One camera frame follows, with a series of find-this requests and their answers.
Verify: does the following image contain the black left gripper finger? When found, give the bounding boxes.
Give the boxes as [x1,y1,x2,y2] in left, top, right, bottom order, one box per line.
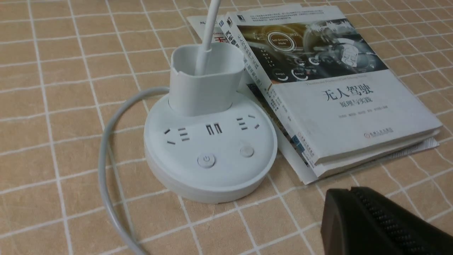
[320,187,453,255]

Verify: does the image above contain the white desk lamp with base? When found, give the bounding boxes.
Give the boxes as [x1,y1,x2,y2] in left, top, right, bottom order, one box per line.
[143,0,278,204]

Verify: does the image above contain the top self-driving textbook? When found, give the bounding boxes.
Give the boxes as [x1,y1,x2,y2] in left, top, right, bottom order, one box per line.
[218,17,443,166]

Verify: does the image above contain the bottom thin white booklet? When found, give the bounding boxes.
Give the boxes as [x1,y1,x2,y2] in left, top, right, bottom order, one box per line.
[187,4,440,185]

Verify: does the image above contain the checkered beige tablecloth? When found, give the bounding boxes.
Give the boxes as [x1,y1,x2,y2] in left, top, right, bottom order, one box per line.
[0,0,453,255]

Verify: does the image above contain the white lamp power cable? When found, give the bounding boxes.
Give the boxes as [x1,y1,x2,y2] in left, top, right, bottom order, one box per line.
[98,87,170,255]

